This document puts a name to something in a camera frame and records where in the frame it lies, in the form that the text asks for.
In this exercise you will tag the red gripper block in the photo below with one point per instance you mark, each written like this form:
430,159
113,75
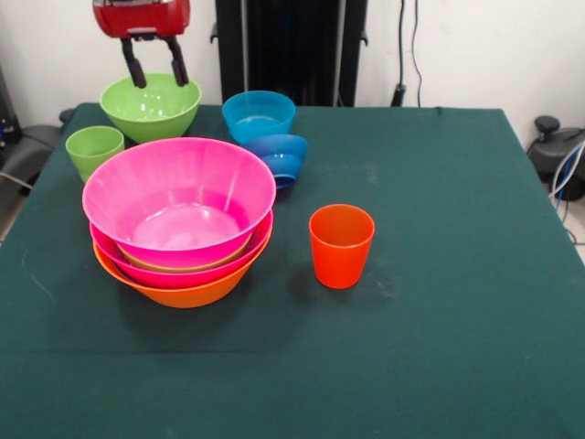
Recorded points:
141,18

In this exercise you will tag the green plastic bowl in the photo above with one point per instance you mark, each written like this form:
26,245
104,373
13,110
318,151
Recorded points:
151,114
228,261

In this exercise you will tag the light blue plastic bowl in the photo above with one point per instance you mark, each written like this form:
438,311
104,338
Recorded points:
258,112

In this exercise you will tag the pink plastic bowl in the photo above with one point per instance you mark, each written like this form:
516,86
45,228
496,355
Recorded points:
151,276
178,192

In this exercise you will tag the dark blue plastic bowl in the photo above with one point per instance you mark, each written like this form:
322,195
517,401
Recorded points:
283,155

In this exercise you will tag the orange plastic bowl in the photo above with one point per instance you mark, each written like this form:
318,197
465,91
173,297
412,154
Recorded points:
183,297

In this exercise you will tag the green plastic cup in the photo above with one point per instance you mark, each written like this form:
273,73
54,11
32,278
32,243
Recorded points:
93,148

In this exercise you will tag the black office chair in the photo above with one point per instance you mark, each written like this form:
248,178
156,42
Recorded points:
548,155
32,151

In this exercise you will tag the red plastic cup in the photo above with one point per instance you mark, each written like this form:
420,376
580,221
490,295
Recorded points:
340,260

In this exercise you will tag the dark green tablecloth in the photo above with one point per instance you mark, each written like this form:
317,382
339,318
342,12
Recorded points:
292,366

